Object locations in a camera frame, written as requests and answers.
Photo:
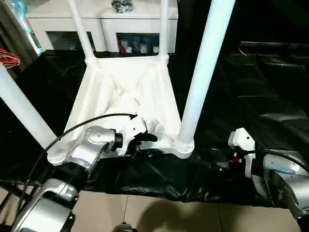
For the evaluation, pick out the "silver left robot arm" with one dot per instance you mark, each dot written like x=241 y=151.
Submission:
x=89 y=147

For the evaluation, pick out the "gray metal parts pile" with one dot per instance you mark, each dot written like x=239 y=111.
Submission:
x=122 y=6

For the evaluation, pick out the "black flat bar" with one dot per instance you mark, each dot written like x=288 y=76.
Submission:
x=275 y=47

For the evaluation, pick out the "white plastic table leg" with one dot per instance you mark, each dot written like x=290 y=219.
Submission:
x=164 y=29
x=203 y=67
x=24 y=111
x=82 y=31

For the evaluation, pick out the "black work mat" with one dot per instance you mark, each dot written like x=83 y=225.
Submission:
x=251 y=106

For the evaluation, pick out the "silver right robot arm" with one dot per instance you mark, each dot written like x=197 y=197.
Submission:
x=287 y=186

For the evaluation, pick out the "white glass-door cabinet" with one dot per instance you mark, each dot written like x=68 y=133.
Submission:
x=106 y=24

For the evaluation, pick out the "white plastic table top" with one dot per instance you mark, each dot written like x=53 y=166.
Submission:
x=125 y=92

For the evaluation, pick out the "black folding table frame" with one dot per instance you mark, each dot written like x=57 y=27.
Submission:
x=12 y=203

